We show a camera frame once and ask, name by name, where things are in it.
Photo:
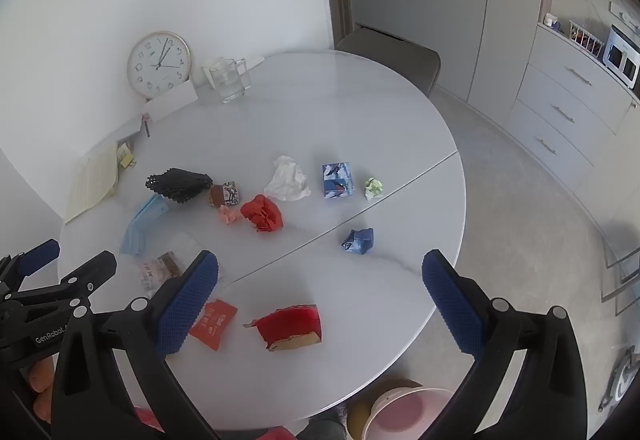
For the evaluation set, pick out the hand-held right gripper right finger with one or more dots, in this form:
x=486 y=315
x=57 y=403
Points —
x=452 y=305

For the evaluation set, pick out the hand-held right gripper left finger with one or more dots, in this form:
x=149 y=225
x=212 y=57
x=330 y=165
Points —
x=187 y=305

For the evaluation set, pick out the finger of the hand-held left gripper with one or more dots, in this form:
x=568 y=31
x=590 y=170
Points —
x=95 y=270
x=40 y=256

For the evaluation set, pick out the red paper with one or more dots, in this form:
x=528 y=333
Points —
x=262 y=214

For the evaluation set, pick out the round plastic waste bin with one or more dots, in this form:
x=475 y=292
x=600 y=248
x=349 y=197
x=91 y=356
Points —
x=400 y=412

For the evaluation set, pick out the red flat packet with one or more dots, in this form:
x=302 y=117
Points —
x=212 y=325

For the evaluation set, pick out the clear plastic snack packet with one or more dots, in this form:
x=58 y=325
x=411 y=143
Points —
x=160 y=270

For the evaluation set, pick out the blue face mask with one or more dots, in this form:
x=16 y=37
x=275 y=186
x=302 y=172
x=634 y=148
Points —
x=140 y=227

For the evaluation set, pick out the cream booklet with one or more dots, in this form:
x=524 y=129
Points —
x=92 y=180

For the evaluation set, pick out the pink crumpled paper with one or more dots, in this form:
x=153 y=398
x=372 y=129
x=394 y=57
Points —
x=230 y=216

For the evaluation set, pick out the red and gold box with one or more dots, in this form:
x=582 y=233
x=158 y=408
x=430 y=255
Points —
x=290 y=325

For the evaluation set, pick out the blue crumpled paper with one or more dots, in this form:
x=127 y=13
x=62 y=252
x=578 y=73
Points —
x=357 y=241

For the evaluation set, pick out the brown candy wrapper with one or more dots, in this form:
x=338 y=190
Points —
x=225 y=194

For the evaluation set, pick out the yellow sticky notes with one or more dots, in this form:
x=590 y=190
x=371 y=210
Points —
x=125 y=155

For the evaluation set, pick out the black foam net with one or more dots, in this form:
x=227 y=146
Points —
x=180 y=185

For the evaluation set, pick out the pink floral cloth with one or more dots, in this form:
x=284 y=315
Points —
x=146 y=420

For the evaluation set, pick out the green crumpled paper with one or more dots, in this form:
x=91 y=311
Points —
x=374 y=189

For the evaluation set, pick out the yellow round object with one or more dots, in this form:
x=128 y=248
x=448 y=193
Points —
x=357 y=420

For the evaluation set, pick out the white crumpled tissue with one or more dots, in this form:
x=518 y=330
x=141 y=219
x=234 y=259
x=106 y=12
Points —
x=287 y=180

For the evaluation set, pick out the blue printed box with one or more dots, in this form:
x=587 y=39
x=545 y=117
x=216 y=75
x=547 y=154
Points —
x=338 y=180

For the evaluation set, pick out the person's teal quilted clothing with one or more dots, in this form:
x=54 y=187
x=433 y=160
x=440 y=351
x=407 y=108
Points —
x=322 y=430

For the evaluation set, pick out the white card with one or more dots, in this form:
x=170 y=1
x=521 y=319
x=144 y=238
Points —
x=170 y=102

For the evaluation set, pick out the grey exercise machine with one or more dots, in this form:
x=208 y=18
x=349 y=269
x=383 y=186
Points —
x=620 y=382

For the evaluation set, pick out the grey drawer cabinet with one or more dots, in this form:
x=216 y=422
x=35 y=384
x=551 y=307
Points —
x=560 y=109

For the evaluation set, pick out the grey padded chair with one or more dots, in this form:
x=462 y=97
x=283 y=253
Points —
x=390 y=52

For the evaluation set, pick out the tall grey cabinet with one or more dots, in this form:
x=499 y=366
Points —
x=450 y=19

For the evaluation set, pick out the white microwave oven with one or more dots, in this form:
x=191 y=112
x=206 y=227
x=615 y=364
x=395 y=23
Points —
x=622 y=57

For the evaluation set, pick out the round wall clock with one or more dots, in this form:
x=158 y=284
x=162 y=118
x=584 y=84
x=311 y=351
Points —
x=157 y=64

